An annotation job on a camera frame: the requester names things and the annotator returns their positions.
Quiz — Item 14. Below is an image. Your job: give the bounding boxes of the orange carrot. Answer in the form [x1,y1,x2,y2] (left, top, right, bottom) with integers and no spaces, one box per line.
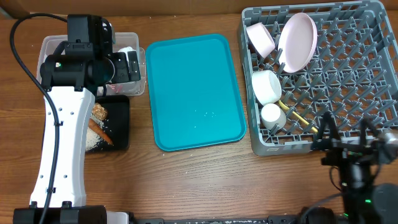
[88,119,113,145]

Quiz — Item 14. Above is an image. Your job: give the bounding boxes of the white napkin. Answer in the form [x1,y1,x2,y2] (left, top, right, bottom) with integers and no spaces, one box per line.
[118,47,135,55]

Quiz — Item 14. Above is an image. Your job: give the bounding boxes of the yellow plastic spoon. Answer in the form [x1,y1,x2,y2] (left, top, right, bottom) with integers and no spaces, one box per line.
[278,100,310,126]

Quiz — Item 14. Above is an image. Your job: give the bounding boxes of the teal plastic tray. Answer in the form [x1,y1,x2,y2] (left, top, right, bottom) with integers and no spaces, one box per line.
[146,34,246,152]

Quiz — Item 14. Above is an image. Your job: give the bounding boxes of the white round plate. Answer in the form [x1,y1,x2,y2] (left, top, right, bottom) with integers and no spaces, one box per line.
[278,12,318,73]

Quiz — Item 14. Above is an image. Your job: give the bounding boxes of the grey dishwasher rack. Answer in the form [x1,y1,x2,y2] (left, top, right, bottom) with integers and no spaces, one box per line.
[238,1,397,156]

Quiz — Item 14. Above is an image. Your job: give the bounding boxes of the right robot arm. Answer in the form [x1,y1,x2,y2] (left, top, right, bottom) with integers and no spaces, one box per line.
[297,112,397,223]

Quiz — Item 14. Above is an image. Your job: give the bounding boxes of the white bowl with rice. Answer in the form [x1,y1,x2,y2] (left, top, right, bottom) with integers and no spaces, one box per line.
[252,70,282,105]

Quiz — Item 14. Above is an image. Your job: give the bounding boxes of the clear plastic bin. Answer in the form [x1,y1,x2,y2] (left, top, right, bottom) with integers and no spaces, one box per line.
[36,32,147,96]

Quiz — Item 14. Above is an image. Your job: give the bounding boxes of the brown food clump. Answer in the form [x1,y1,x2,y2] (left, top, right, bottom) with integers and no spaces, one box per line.
[91,103,108,121]

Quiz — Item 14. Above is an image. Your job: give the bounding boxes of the pink bowl with food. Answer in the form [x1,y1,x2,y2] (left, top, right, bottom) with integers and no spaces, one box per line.
[246,22,275,58]

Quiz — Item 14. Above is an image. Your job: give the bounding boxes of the pile of rice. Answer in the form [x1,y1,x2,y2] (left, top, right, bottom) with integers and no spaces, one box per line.
[85,116,107,151]

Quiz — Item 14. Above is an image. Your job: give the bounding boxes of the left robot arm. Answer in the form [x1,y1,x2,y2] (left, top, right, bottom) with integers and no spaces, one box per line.
[13,14,141,223]

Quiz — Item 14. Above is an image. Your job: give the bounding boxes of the black waste tray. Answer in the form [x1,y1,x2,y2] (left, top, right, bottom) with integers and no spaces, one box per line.
[86,95,130,153]

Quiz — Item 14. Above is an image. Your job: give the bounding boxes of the white paper cup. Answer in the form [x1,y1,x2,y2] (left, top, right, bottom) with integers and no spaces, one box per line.
[261,103,286,129]

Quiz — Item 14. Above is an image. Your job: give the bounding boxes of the red snack wrapper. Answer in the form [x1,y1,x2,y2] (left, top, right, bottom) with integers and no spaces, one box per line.
[104,84,123,95]

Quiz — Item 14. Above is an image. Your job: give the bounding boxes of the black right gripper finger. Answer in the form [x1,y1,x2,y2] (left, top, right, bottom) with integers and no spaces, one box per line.
[314,112,341,143]
[359,118,380,143]

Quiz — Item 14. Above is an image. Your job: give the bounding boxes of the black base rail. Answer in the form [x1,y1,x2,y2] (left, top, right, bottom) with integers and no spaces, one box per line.
[130,215,297,224]

